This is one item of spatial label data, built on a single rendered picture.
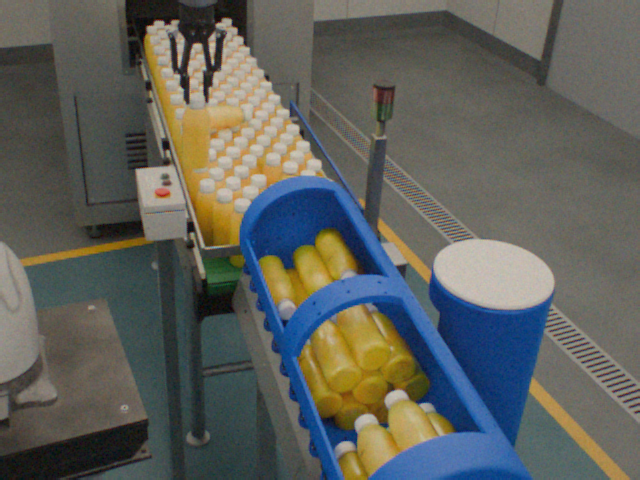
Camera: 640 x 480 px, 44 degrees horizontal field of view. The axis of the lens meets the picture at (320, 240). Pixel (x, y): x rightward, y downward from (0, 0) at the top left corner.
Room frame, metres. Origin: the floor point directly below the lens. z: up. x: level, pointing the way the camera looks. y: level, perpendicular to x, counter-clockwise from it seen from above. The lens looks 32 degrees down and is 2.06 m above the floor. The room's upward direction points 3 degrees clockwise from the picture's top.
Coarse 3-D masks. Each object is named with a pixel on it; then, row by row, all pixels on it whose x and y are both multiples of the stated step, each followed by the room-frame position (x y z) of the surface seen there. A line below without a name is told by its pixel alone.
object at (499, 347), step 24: (432, 288) 1.51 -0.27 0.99; (456, 312) 1.43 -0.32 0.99; (480, 312) 1.40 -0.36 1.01; (504, 312) 1.40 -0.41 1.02; (528, 312) 1.41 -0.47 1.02; (456, 336) 1.42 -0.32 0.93; (480, 336) 1.40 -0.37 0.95; (504, 336) 1.40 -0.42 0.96; (528, 336) 1.42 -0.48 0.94; (456, 360) 1.42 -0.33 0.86; (480, 360) 1.40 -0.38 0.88; (504, 360) 1.40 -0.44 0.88; (528, 360) 1.43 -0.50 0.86; (480, 384) 1.40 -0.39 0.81; (504, 384) 1.40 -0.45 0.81; (528, 384) 1.46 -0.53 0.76; (504, 408) 1.41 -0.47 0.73; (504, 432) 1.42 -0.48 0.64
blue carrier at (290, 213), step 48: (288, 192) 1.51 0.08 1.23; (336, 192) 1.54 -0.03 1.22; (240, 240) 1.52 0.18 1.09; (288, 240) 1.57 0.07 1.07; (336, 288) 1.17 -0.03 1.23; (384, 288) 1.17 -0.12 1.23; (288, 336) 1.13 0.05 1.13; (432, 336) 1.07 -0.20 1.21; (432, 384) 1.13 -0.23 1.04; (336, 432) 1.06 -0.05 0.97; (480, 432) 0.97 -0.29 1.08
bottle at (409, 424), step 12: (396, 408) 0.94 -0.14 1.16; (408, 408) 0.93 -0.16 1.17; (420, 408) 0.94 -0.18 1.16; (396, 420) 0.92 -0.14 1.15; (408, 420) 0.91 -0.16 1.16; (420, 420) 0.91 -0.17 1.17; (396, 432) 0.90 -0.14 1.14; (408, 432) 0.89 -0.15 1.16; (420, 432) 0.88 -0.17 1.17; (432, 432) 0.89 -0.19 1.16; (408, 444) 0.87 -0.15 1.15
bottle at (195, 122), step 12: (192, 108) 1.70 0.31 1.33; (204, 108) 1.72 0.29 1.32; (192, 120) 1.69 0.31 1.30; (204, 120) 1.70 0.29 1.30; (192, 132) 1.69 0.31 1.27; (204, 132) 1.70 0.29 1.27; (192, 144) 1.70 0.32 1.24; (204, 144) 1.71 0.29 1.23; (192, 156) 1.70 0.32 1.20; (204, 156) 1.71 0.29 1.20; (192, 168) 1.70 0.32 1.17
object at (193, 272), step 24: (144, 72) 3.02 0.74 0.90; (144, 96) 2.81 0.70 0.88; (144, 120) 2.88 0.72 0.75; (192, 264) 1.69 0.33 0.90; (192, 288) 1.69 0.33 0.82; (192, 312) 1.91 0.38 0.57; (216, 312) 1.75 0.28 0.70; (192, 336) 1.91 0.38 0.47; (192, 360) 1.91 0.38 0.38; (192, 384) 1.91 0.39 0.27; (192, 408) 1.91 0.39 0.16; (192, 432) 1.92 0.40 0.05
